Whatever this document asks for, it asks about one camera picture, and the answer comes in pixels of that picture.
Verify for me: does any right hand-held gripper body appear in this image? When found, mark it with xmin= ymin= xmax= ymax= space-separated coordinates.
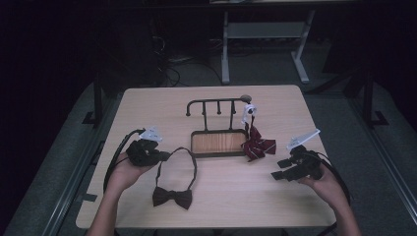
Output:
xmin=285 ymin=128 xmax=325 ymax=182

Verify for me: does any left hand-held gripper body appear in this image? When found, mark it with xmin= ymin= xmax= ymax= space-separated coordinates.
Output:
xmin=125 ymin=126 xmax=164 ymax=167

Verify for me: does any dark red striped bow tie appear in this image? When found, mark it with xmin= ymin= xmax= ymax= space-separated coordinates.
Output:
xmin=240 ymin=102 xmax=277 ymax=163

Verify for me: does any black bow tie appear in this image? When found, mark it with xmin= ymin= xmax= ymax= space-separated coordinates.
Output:
xmin=151 ymin=146 xmax=198 ymax=211

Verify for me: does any black hook rack wooden tray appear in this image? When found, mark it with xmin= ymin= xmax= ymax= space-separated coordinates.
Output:
xmin=185 ymin=94 xmax=254 ymax=159

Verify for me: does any person's left hand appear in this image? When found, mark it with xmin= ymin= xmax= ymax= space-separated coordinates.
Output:
xmin=107 ymin=151 xmax=155 ymax=199

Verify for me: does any person's right hand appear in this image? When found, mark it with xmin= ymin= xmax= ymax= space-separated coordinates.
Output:
xmin=300 ymin=163 xmax=347 ymax=207

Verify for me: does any black metal stand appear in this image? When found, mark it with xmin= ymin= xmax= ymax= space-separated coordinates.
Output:
xmin=82 ymin=72 xmax=105 ymax=128
xmin=360 ymin=69 xmax=390 ymax=130

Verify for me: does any grey tape piece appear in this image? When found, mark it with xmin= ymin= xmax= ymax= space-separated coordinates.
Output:
xmin=76 ymin=193 xmax=98 ymax=204

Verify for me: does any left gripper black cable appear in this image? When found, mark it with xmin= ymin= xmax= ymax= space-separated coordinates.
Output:
xmin=102 ymin=128 xmax=146 ymax=195

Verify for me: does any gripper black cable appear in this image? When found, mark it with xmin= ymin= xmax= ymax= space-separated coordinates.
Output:
xmin=308 ymin=150 xmax=352 ymax=236
xmin=102 ymin=128 xmax=146 ymax=195

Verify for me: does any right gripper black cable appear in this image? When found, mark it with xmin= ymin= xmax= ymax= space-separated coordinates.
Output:
xmin=308 ymin=150 xmax=352 ymax=236

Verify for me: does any metal floor rail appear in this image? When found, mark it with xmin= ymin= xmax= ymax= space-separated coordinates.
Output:
xmin=347 ymin=96 xmax=417 ymax=215
xmin=40 ymin=96 xmax=119 ymax=236

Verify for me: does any tangle of floor cables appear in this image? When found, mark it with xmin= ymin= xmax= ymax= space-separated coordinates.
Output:
xmin=149 ymin=19 xmax=225 ymax=89

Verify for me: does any white metal desk frame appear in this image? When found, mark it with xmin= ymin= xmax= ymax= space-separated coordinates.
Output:
xmin=220 ymin=9 xmax=317 ymax=86

